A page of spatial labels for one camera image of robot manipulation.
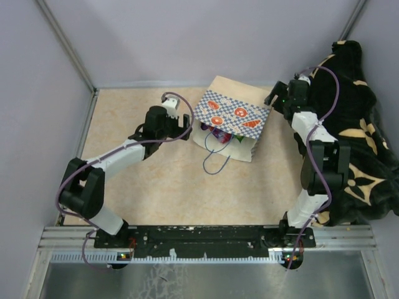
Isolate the green snack packet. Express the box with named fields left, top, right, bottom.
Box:
left=232, top=135, right=245, bottom=143

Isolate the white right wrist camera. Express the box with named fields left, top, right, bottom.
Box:
left=294, top=73, right=311, bottom=85

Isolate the blue checkered paper bag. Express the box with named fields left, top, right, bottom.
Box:
left=192, top=75, right=271, bottom=175

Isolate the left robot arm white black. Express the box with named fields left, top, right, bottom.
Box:
left=55, top=106, right=193, bottom=247

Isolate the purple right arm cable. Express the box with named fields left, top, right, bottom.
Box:
left=285, top=65, right=341, bottom=270

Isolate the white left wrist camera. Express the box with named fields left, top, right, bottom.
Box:
left=161, top=95, right=180, bottom=119

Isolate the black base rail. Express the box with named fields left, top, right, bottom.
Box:
left=94, top=224, right=316, bottom=259

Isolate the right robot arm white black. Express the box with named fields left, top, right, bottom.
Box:
left=264, top=79, right=350, bottom=247

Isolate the black floral blanket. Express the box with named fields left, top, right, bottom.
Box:
left=309, top=40, right=398, bottom=226

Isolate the purple snack packet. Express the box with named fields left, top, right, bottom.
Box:
left=200, top=123, right=234, bottom=144

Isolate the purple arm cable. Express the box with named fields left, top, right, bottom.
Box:
left=55, top=91, right=196, bottom=272
left=285, top=65, right=341, bottom=270

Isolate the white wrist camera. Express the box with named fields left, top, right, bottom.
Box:
left=161, top=95, right=180, bottom=119
left=294, top=73, right=311, bottom=85

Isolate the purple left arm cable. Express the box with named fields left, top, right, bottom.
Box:
left=55, top=91, right=196, bottom=272

